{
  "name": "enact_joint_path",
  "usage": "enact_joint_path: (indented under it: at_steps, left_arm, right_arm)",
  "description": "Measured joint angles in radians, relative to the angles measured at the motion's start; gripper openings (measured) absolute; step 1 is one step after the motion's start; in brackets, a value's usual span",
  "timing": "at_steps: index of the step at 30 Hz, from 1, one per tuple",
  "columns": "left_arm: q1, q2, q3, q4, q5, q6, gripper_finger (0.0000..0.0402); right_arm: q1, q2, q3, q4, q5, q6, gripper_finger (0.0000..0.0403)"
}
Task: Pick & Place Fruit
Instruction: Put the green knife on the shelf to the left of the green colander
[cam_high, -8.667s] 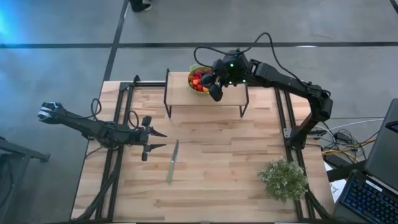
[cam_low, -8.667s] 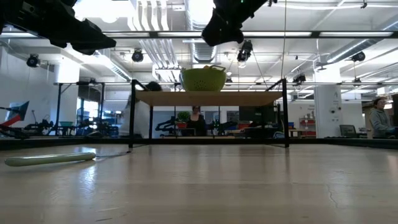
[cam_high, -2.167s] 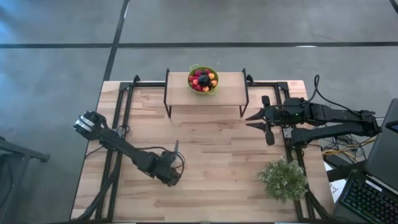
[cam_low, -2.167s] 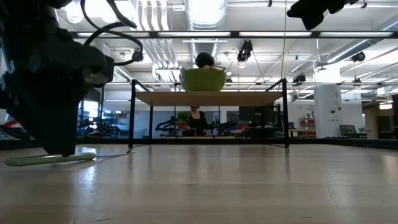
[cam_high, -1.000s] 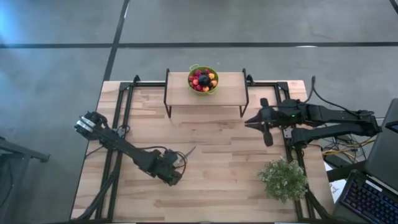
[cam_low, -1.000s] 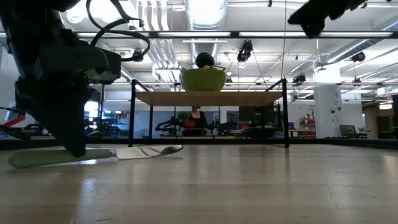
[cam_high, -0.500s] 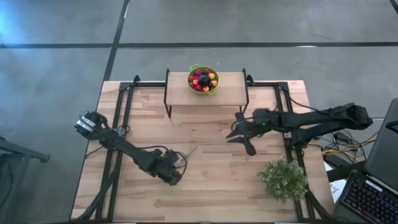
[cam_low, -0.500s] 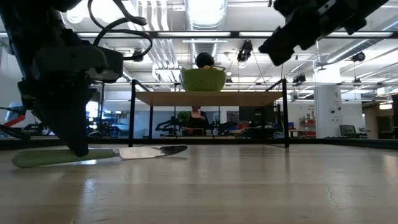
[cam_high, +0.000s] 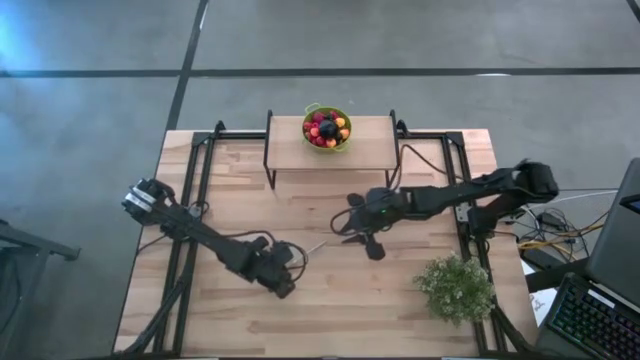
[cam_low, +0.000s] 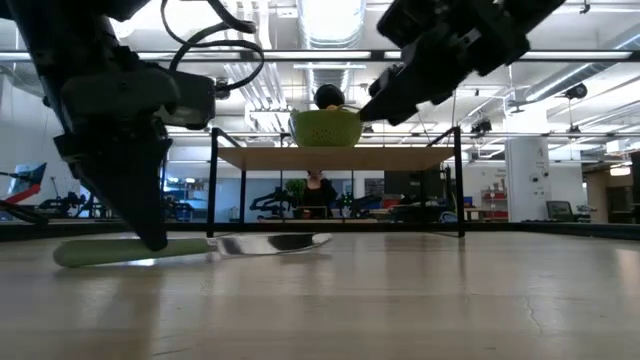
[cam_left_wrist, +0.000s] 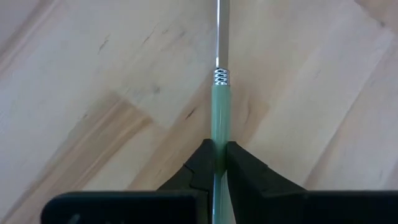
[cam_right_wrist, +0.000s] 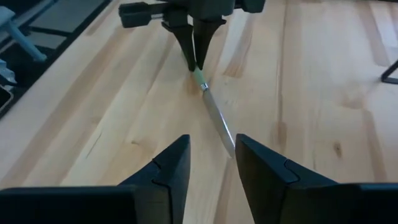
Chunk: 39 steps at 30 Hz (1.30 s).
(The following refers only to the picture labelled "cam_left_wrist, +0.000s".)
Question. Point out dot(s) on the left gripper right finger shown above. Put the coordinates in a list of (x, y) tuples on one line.
[(280, 205)]

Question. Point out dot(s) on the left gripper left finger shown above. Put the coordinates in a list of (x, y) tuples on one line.
[(174, 205)]

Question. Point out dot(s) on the light green cucumber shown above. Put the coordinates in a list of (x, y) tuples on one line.
[(221, 109)]

